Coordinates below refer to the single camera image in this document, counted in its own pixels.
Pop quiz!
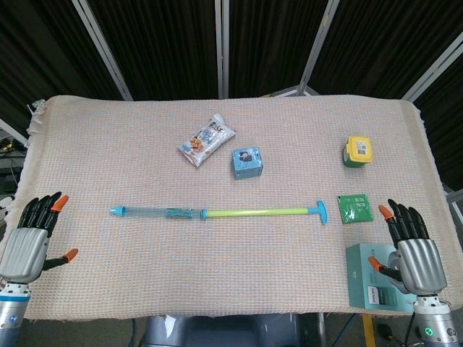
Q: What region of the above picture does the teal product box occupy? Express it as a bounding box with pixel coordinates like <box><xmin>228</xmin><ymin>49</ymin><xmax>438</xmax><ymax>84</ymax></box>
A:
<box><xmin>345</xmin><ymin>243</ymin><xmax>419</xmax><ymax>314</ymax></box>

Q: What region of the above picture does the white snack bag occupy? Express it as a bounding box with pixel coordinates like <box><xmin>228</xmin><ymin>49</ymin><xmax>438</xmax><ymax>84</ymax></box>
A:
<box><xmin>177</xmin><ymin>113</ymin><xmax>237</xmax><ymax>168</ymax></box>

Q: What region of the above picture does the robot torso base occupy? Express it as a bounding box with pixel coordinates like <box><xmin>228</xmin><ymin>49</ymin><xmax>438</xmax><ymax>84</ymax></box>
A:
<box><xmin>144</xmin><ymin>313</ymin><xmax>328</xmax><ymax>347</ymax></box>

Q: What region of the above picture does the blue green toy pump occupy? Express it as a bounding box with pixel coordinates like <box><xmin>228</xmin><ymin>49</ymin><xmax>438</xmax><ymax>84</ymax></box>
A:
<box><xmin>109</xmin><ymin>200</ymin><xmax>331</xmax><ymax>226</ymax></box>

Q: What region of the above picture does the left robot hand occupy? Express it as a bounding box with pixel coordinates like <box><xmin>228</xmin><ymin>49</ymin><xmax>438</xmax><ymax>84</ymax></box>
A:
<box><xmin>0</xmin><ymin>191</ymin><xmax>80</xmax><ymax>284</ymax></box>

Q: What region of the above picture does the green foil sachet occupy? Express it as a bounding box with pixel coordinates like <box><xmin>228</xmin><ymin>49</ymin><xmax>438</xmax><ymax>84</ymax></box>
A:
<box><xmin>337</xmin><ymin>194</ymin><xmax>374</xmax><ymax>225</ymax></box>

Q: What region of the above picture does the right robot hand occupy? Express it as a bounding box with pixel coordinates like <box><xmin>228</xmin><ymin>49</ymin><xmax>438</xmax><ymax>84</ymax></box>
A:
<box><xmin>368</xmin><ymin>198</ymin><xmax>448</xmax><ymax>297</ymax></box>

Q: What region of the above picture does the small blue cube box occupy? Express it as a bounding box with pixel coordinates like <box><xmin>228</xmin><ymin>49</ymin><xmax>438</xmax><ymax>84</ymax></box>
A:
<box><xmin>231</xmin><ymin>146</ymin><xmax>264</xmax><ymax>181</ymax></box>

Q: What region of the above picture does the yellow green lidded container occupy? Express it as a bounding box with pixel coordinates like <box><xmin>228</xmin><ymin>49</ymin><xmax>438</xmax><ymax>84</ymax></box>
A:
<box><xmin>341</xmin><ymin>135</ymin><xmax>374</xmax><ymax>169</ymax></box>

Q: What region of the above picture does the beige woven tablecloth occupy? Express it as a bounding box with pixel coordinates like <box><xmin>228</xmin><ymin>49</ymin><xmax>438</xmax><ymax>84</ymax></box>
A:
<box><xmin>0</xmin><ymin>94</ymin><xmax>463</xmax><ymax>322</ymax></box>

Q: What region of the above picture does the black folding screen partition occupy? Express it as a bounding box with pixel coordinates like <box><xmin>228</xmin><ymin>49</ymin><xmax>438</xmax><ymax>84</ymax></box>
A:
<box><xmin>0</xmin><ymin>0</ymin><xmax>463</xmax><ymax>192</ymax></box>

